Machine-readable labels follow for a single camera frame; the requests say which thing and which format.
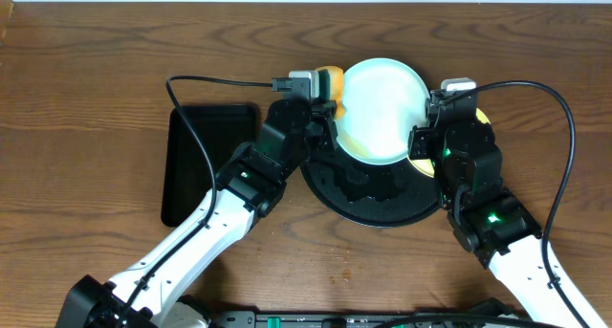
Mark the light blue plate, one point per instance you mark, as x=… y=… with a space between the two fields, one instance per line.
x=383 y=99

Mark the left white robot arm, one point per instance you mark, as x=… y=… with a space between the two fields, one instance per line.
x=245 y=189

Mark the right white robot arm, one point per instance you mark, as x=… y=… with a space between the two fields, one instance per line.
x=486 y=218

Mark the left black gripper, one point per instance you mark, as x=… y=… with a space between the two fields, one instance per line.
x=323 y=119

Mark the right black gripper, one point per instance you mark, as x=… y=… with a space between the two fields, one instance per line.
x=419 y=147

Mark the round black tray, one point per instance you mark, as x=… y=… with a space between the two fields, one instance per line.
x=379 y=196

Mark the black rectangular tray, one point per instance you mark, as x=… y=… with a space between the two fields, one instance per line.
x=186 y=179

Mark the yellow plate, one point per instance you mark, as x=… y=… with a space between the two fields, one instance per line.
x=426 y=166

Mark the green yellow sponge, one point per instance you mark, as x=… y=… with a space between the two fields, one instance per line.
x=331 y=87

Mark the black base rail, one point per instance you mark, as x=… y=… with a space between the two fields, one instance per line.
x=252 y=318

